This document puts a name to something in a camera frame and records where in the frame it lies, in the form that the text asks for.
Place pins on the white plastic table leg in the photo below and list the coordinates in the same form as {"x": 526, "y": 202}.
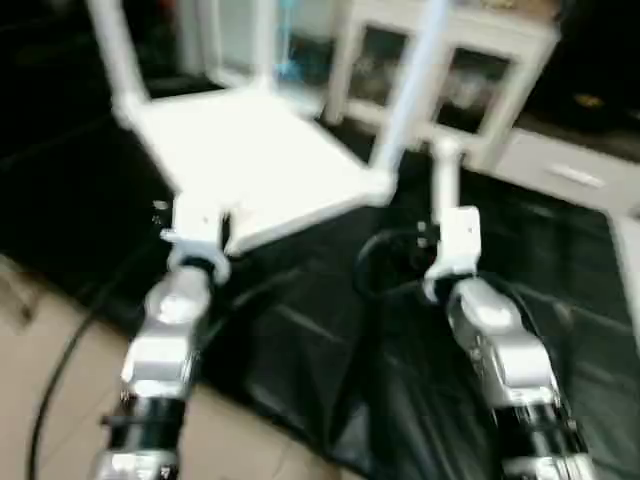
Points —
{"x": 118, "y": 55}
{"x": 447, "y": 175}
{"x": 410, "y": 90}
{"x": 264, "y": 45}

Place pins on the white plastic table top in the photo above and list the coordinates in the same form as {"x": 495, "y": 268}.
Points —
{"x": 250, "y": 160}

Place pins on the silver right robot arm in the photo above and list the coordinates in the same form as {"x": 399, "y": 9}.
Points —
{"x": 505, "y": 350}

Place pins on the black work mat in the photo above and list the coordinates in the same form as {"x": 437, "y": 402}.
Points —
{"x": 330, "y": 330}

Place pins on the white drawer unit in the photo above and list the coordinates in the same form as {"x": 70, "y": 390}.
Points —
{"x": 570, "y": 170}

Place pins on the white glass door cabinet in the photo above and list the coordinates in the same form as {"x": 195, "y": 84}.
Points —
{"x": 480, "y": 70}

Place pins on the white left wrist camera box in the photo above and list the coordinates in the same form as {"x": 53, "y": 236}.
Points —
{"x": 195, "y": 225}

